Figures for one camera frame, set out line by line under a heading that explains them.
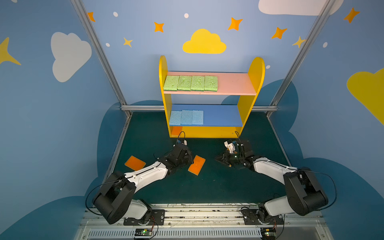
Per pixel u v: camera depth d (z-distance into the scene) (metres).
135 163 0.92
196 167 0.91
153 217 0.73
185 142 0.82
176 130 1.08
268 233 0.72
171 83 0.77
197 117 0.99
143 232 0.71
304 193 0.44
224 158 0.80
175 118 0.98
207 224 0.73
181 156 0.68
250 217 0.74
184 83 0.77
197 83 0.77
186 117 0.98
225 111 1.06
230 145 0.86
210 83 0.78
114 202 0.42
